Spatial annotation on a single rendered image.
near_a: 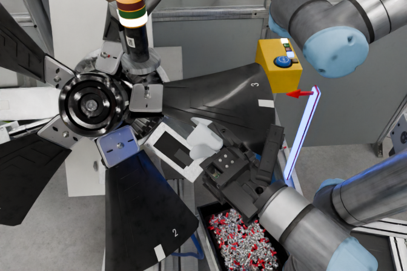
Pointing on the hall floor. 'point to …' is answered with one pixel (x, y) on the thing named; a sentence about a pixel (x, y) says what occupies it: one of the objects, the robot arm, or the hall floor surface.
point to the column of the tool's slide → (36, 5)
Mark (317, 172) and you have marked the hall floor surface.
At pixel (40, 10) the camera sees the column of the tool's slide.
